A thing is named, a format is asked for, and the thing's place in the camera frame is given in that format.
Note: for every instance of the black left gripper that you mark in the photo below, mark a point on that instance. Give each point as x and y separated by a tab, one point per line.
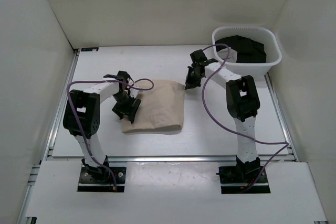
119	110

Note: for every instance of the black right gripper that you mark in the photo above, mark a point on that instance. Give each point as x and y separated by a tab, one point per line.
189	83

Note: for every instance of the beige trousers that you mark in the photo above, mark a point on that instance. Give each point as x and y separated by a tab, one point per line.
161	108

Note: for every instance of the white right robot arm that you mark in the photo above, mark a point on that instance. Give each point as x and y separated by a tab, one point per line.
242	102

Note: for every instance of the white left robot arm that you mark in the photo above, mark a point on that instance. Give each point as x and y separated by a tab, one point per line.
82	116

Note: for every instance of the black trousers in basket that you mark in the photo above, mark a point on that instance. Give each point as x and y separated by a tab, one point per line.
244	50

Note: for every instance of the white plastic basket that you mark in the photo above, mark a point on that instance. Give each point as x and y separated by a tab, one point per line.
258	34

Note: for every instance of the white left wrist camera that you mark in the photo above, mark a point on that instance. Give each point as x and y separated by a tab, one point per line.
135	92

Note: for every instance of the aluminium front rail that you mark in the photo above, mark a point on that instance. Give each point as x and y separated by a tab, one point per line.
143	159

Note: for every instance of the aluminium rail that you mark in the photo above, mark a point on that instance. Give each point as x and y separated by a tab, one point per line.
281	118
143	159
44	101

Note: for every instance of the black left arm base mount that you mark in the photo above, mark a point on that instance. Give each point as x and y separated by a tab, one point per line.
105	182

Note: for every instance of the aluminium left side rail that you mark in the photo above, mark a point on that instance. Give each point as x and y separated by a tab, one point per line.
44	101

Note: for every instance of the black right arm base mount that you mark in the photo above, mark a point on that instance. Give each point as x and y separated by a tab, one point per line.
231	182

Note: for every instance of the aluminium right side rail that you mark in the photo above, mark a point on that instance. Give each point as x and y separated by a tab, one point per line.
281	118

